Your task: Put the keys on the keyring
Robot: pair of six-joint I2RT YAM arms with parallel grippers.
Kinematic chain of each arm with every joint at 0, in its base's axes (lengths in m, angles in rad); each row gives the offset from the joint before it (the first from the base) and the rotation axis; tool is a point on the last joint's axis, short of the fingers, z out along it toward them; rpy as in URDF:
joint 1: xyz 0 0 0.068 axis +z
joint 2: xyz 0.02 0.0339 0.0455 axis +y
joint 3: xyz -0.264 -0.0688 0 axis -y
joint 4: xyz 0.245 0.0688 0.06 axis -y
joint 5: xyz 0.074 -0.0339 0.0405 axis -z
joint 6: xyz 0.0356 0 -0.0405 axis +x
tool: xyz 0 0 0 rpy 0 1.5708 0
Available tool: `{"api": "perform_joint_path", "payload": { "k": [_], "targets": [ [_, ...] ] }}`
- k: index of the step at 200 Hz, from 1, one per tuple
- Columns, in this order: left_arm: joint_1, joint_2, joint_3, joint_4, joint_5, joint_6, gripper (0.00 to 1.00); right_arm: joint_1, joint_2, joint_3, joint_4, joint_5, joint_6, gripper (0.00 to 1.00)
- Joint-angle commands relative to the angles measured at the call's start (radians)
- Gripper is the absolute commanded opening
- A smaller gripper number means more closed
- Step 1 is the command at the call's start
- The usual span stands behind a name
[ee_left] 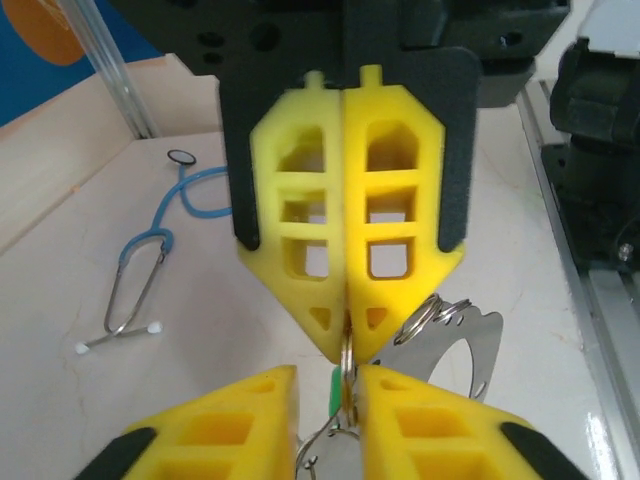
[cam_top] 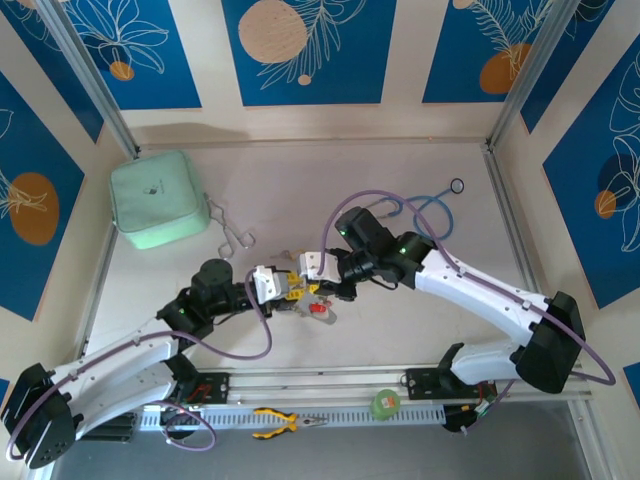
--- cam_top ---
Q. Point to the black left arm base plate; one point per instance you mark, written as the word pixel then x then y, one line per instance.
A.
pixel 220 385

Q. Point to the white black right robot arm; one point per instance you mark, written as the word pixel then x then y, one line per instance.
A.
pixel 470 280

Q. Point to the mint green zip pouch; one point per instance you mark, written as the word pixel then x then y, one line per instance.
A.
pixel 155 200

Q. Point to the metal forceps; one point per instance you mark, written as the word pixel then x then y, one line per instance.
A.
pixel 230 234

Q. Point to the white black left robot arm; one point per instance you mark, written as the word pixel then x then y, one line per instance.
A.
pixel 115 365

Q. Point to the red key tag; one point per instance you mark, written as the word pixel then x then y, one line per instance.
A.
pixel 317 309

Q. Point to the aluminium frame post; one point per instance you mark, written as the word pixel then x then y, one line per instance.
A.
pixel 85 70
pixel 530 70

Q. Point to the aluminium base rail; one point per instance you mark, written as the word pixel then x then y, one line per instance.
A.
pixel 320 385

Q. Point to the black ribbed block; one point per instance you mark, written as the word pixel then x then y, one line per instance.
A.
pixel 115 430

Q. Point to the blue stethoscope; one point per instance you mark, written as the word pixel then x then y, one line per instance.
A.
pixel 457 185

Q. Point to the aluminium table side rail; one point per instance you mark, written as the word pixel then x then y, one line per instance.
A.
pixel 102 270
pixel 505 210

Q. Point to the green tape roll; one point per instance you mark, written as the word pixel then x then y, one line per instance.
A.
pixel 385 405

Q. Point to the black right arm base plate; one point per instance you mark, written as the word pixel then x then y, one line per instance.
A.
pixel 420 382

